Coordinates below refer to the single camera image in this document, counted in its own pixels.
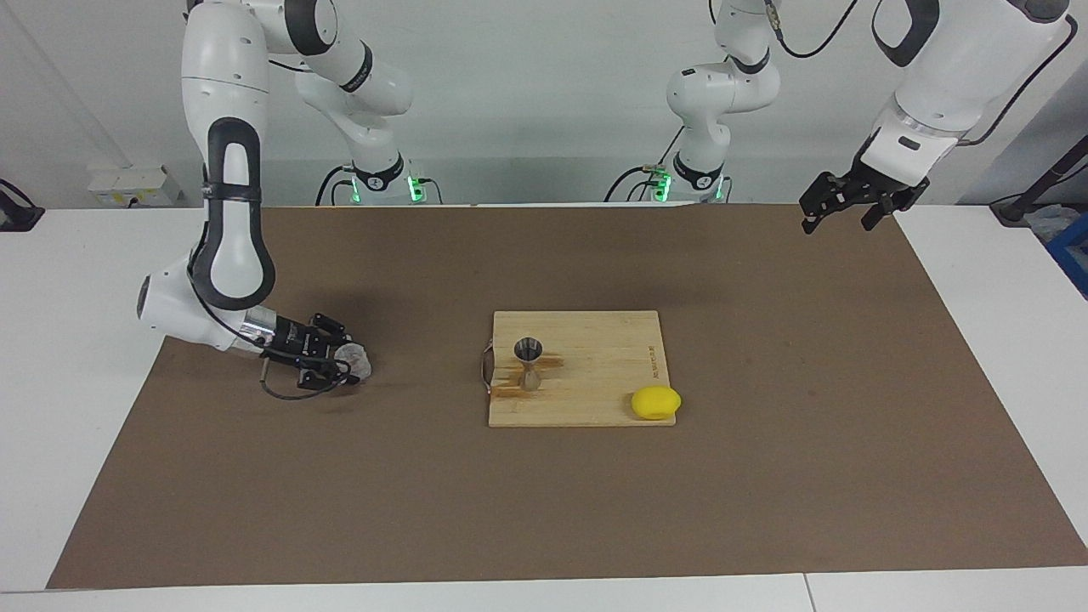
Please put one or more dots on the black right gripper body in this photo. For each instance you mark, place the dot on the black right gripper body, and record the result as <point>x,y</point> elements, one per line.
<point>293,340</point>

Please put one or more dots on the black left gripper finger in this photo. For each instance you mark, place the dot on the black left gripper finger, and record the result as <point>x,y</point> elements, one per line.
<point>908,192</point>
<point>818,194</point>

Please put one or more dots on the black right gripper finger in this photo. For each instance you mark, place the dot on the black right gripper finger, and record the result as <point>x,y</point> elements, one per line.
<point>319,374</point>
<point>330,327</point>

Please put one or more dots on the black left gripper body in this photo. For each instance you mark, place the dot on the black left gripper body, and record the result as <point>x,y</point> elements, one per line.
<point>875,180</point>

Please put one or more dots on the small clear glass cup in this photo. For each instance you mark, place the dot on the small clear glass cup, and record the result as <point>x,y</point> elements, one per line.
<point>359,361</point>

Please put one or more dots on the steel double jigger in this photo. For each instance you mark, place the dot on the steel double jigger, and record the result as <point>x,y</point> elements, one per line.
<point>529,348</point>

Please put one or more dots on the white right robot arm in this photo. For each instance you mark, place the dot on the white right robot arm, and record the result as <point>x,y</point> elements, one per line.
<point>229,85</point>

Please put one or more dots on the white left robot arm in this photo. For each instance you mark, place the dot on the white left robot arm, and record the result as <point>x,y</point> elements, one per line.
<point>952,68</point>

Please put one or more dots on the brown table mat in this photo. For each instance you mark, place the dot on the brown table mat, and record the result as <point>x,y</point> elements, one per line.
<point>340,476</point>

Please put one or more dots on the black tripod stand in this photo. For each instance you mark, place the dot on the black tripod stand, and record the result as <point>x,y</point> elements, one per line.
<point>1016,208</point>

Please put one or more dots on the clear plastic bag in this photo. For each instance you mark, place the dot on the clear plastic bag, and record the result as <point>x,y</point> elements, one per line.
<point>1050,223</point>

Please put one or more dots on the blue crate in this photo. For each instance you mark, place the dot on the blue crate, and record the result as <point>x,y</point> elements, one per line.
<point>1073,246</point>

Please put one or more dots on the white power strip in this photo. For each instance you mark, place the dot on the white power strip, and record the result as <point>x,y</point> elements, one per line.
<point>127,187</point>

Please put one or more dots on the yellow lemon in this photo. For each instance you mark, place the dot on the yellow lemon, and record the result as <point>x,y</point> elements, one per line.
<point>655,403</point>

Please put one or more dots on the bamboo cutting board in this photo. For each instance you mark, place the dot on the bamboo cutting board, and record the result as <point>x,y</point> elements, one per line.
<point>595,374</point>

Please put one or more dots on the black clamp mount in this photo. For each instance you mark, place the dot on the black clamp mount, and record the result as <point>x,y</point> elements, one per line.
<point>17,217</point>

